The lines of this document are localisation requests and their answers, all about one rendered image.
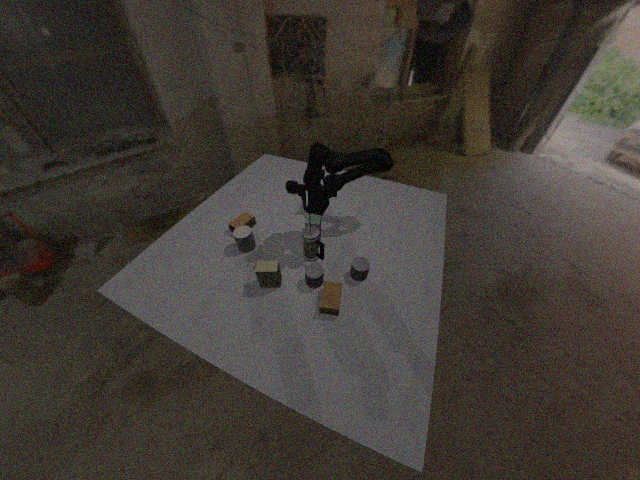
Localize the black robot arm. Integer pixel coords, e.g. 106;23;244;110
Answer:
303;143;394;191

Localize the brown rectangular block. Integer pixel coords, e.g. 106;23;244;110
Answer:
228;211;256;232
319;281;343;316

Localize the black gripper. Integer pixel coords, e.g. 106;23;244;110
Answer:
285;179;338;211

